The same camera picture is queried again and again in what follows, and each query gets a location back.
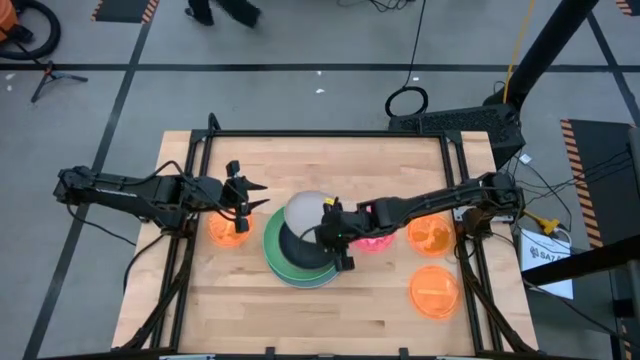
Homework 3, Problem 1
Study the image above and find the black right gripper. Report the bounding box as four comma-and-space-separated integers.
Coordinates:
315, 197, 376, 274

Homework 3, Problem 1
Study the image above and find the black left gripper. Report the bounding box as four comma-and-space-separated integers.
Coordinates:
219, 160, 271, 234

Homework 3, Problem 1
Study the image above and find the dark navy plate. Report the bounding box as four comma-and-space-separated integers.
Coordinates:
277, 219, 339, 271

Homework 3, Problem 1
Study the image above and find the light grey plate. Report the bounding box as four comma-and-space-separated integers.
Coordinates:
283, 189, 347, 245

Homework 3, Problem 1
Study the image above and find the green large plate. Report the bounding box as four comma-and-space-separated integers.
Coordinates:
262, 205, 342, 282

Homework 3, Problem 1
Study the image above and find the orange translucent plate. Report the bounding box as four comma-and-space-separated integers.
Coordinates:
207, 212, 255, 249
406, 213, 456, 259
408, 265, 462, 321

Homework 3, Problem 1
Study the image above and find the pink translucent plate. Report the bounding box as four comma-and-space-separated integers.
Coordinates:
349, 232, 396, 253

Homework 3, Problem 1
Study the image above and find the pale sage large plate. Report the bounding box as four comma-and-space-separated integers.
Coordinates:
269, 259, 347, 290

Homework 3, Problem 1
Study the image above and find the black perforated computer case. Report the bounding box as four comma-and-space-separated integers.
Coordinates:
388, 103, 526, 169

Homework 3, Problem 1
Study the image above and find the person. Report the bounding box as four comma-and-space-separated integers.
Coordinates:
184, 0, 262, 29

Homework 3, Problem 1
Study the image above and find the white labelled box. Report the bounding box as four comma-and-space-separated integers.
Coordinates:
519, 228, 575, 300

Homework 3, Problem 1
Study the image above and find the yellow plug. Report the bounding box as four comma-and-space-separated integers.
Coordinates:
524, 209, 561, 236

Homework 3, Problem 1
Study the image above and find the black tripod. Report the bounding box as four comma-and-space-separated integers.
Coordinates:
30, 59, 89, 104

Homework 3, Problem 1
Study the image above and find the black angled beam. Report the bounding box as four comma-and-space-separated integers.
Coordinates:
521, 234, 640, 287

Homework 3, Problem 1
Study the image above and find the black cylindrical pole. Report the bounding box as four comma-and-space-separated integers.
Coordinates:
482, 0, 599, 111

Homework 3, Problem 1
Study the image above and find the orange vacuum cleaner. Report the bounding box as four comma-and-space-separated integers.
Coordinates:
0, 0, 19, 44

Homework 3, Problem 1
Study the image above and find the black floor cable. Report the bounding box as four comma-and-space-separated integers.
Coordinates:
122, 232, 170, 296

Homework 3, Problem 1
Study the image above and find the black hanging cable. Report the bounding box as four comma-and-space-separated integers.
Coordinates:
383, 0, 430, 119

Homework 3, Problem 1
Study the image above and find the black cable bundle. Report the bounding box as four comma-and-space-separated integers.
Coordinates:
337, 0, 416, 14

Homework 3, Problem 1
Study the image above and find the black vacuum hose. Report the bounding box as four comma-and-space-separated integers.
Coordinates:
0, 0, 62, 62

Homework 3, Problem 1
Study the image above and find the yellow hanging cable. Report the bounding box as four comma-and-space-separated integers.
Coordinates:
502, 0, 536, 105

